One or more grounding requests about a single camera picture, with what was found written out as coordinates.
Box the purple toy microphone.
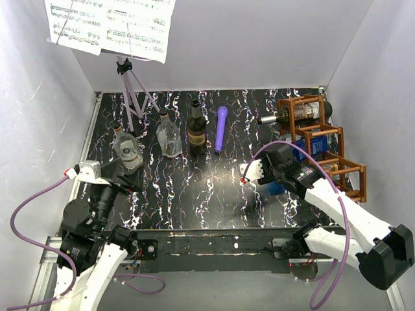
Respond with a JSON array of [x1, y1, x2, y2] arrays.
[[215, 106, 228, 154]]

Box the dark wine bottle silver cap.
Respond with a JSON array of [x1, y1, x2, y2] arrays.
[[257, 100, 335, 127]]

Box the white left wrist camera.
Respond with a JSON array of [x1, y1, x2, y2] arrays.
[[64, 160, 110, 185]]

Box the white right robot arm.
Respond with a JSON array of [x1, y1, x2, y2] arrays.
[[258, 141, 414, 290]]

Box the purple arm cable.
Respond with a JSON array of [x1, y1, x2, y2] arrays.
[[5, 168, 166, 310], [240, 140, 351, 311]]

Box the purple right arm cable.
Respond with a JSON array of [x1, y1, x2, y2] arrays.
[[240, 140, 351, 311]]

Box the white sheet music pages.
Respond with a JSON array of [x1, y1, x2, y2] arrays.
[[45, 0, 176, 63]]

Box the brown wooden wine rack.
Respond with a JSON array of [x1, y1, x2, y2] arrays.
[[277, 95, 367, 203]]

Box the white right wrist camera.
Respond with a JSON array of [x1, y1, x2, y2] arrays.
[[239, 159, 264, 185]]

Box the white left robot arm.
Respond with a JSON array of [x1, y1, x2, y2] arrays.
[[51, 160, 141, 310]]

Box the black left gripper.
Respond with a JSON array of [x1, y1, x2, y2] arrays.
[[90, 158, 145, 231]]

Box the clear glass bottle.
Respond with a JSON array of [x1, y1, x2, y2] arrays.
[[112, 121, 143, 170]]

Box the blue box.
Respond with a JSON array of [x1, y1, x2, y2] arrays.
[[262, 135, 328, 197]]

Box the lilac music stand tripod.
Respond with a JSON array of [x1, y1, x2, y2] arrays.
[[101, 49, 160, 132]]

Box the clear plastic bottle blue label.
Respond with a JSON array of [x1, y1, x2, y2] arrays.
[[156, 108, 182, 158]]

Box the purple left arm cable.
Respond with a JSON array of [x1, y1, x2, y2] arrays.
[[5, 168, 166, 310]]

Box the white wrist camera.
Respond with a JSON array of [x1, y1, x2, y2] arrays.
[[64, 160, 110, 185], [239, 159, 264, 185]]

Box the dark bottle brown label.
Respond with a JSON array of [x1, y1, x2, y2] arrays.
[[187, 100, 207, 155]]

